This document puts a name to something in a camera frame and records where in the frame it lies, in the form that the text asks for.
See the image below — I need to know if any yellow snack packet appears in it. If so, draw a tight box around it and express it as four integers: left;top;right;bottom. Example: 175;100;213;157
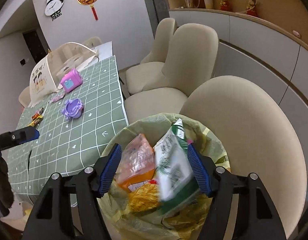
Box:
28;115;43;127

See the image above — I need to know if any orange red snack packet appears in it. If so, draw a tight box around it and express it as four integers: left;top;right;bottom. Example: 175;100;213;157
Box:
32;107;44;120

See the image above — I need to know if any green white snack packet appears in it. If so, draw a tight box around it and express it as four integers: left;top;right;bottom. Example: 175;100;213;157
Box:
154;119;194;202

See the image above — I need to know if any yellow plastic trash bag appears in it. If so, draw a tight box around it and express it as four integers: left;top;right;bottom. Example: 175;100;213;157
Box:
99;113;230;239

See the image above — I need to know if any pink translucent wrapper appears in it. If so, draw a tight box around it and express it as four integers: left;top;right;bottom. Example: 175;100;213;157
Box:
50;92;66;103

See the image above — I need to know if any near beige chair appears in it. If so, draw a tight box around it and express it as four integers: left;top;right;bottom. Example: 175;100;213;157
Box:
180;76;307;236

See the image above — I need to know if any green checked tablecloth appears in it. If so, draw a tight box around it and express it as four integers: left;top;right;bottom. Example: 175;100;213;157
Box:
7;56;128;204

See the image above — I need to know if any mesh food cover tent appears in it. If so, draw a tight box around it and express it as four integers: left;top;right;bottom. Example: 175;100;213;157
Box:
29;42;97;107

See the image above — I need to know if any purple toy carriage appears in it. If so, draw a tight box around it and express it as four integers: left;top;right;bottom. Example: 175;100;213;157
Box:
61;99;84;120

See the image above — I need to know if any pink toy box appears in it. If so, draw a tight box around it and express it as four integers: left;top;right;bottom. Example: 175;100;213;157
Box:
61;68;83;93

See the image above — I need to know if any far beige chair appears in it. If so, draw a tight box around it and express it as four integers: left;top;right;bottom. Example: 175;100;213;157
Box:
125;18;177;95

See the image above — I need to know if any middle beige chair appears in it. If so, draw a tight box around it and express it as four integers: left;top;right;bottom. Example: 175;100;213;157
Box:
124;23;219;124

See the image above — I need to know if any red figurine on counter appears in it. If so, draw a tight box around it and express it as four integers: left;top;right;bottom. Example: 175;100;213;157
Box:
220;0;232;11

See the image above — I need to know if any yellow cup with lid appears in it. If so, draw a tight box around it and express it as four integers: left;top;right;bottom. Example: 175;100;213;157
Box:
204;0;214;9

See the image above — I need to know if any panda wall clock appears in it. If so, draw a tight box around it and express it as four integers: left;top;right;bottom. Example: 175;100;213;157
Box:
44;0;64;21

